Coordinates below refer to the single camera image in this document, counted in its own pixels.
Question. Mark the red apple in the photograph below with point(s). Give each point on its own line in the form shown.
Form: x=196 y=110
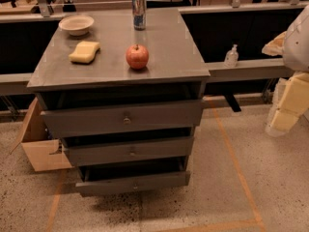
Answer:
x=137 y=56

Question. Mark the white bowl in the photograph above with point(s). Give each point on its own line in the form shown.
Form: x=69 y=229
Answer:
x=76 y=25

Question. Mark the brown cardboard box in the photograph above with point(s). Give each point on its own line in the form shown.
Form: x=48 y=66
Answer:
x=43 y=153

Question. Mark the clear sanitizer pump bottle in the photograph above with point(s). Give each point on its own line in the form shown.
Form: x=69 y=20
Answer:
x=231 y=57

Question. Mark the grey drawer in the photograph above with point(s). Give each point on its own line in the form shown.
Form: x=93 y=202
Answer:
x=123 y=118
x=130 y=151
x=133 y=184

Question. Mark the top grey drawer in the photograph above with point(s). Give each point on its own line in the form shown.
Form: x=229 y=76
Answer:
x=123 y=118

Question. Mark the blue silver drink can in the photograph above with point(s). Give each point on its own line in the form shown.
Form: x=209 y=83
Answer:
x=139 y=14

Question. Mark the yellow sponge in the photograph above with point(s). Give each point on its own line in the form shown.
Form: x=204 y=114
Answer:
x=84 y=52

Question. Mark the grey metal railing beam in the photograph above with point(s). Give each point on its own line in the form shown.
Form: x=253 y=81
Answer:
x=15 y=84

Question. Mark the grey drawer cabinet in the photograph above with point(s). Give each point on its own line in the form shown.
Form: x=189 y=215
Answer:
x=172 y=74

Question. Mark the middle grey drawer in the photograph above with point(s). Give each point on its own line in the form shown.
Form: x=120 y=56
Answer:
x=130 y=151

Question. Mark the bottom grey drawer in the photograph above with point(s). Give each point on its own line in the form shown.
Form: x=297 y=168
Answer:
x=133 y=184

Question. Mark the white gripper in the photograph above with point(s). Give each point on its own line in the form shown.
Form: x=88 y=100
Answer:
x=297 y=45

